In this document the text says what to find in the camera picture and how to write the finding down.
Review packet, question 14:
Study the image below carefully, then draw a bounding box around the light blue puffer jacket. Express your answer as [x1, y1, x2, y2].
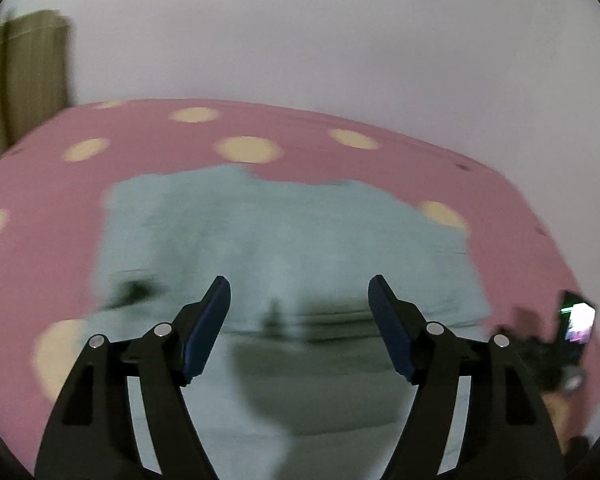
[84, 165, 490, 479]

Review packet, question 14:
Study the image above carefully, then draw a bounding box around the right hand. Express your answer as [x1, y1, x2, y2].
[541, 392, 586, 455]

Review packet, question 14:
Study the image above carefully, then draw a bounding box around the striped green curtain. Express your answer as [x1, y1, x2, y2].
[0, 10, 70, 157]

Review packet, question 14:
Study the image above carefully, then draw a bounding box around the pink polka dot bedsheet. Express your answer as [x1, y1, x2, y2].
[0, 100, 600, 479]

